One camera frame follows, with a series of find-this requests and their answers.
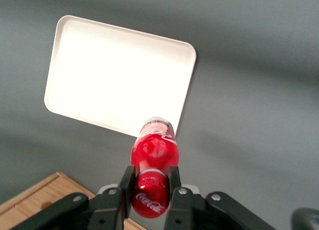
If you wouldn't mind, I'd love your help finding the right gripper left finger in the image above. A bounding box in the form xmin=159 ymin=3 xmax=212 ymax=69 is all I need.
xmin=9 ymin=165 xmax=137 ymax=230

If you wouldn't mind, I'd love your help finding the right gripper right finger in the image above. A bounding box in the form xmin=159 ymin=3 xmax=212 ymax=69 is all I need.
xmin=163 ymin=165 xmax=277 ymax=230

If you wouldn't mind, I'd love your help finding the red coke bottle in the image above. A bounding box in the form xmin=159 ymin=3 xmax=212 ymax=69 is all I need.
xmin=131 ymin=116 xmax=180 ymax=220

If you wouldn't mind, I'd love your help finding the cream rectangular tray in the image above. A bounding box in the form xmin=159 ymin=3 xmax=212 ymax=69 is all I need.
xmin=44 ymin=14 xmax=197 ymax=138

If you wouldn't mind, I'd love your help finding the wooden drawer cabinet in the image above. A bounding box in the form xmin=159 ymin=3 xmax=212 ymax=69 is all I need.
xmin=0 ymin=172 xmax=148 ymax=230

